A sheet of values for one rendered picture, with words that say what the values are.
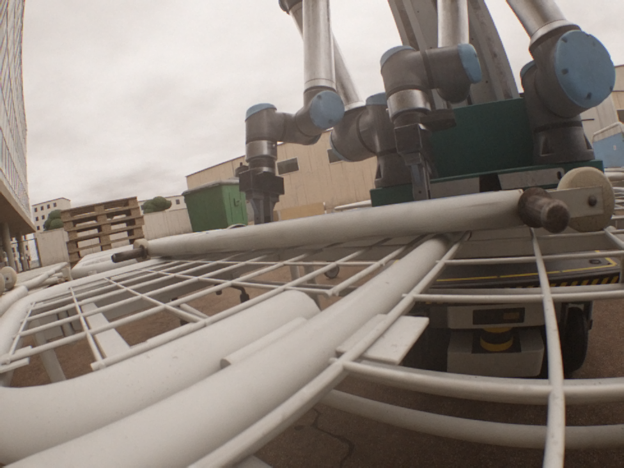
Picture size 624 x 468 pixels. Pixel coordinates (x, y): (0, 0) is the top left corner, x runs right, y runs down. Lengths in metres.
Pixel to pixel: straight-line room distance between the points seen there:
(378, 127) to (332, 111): 0.16
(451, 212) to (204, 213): 6.46
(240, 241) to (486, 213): 0.32
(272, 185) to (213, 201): 5.66
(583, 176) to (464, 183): 0.50
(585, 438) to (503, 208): 0.35
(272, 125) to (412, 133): 0.41
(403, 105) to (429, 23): 0.62
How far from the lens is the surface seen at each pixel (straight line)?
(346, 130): 0.95
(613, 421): 0.84
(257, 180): 0.75
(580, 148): 0.81
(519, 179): 0.77
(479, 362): 0.80
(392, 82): 0.63
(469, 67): 0.64
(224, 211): 6.29
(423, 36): 1.13
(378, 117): 0.83
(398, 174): 0.78
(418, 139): 0.54
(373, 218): 0.31
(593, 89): 0.67
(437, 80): 0.64
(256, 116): 0.82
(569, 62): 0.66
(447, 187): 0.77
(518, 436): 0.47
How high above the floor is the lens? 0.55
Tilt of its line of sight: 6 degrees down
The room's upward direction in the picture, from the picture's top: 10 degrees counter-clockwise
